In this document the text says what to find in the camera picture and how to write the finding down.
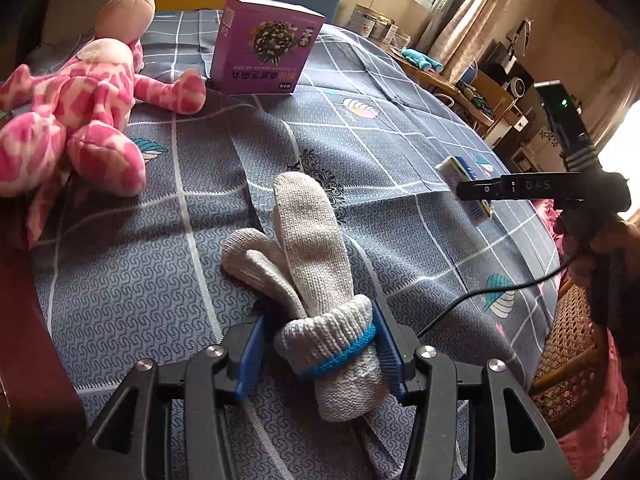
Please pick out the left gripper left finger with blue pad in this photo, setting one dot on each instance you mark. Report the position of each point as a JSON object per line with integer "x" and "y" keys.
{"x": 250, "y": 360}

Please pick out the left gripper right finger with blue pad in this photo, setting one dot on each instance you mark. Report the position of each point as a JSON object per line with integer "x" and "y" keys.
{"x": 389, "y": 344}

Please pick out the grey knit glove blue cuff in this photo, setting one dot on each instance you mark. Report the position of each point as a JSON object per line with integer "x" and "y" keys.
{"x": 329, "y": 335}

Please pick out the person's right hand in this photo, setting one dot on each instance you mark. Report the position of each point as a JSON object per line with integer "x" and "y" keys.
{"x": 616, "y": 237}

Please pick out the small tissue packet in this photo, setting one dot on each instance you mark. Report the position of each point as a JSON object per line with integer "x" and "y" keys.
{"x": 460, "y": 179}

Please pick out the wooden side table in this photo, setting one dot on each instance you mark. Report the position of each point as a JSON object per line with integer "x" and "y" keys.
{"x": 485, "y": 106}

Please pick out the wicker chair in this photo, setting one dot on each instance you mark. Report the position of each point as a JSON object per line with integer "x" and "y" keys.
{"x": 571, "y": 376}

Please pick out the gold tin box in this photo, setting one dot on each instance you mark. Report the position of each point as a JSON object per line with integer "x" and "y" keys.
{"x": 42, "y": 420}

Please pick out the teal cloth on table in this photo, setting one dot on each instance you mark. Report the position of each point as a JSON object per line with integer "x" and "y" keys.
{"x": 421, "y": 60}

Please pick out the pink spotted plush giraffe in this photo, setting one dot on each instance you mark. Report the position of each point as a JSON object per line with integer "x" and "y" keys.
{"x": 78, "y": 115}

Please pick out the purple cardboard box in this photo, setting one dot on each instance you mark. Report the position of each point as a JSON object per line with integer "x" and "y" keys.
{"x": 262, "y": 46}

